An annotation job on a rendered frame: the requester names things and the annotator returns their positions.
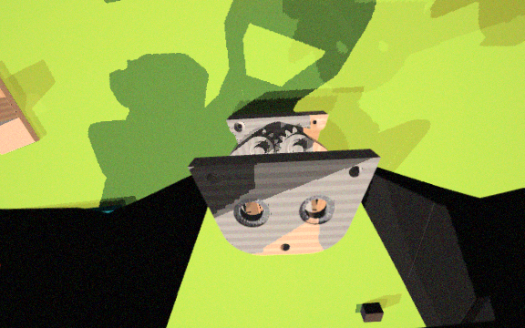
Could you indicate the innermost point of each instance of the teal rectangular block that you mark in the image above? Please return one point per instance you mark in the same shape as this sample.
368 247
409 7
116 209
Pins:
107 209

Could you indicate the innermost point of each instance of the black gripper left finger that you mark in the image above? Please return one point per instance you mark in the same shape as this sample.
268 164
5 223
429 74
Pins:
137 255

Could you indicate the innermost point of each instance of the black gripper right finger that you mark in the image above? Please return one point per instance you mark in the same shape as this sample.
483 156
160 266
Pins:
450 249

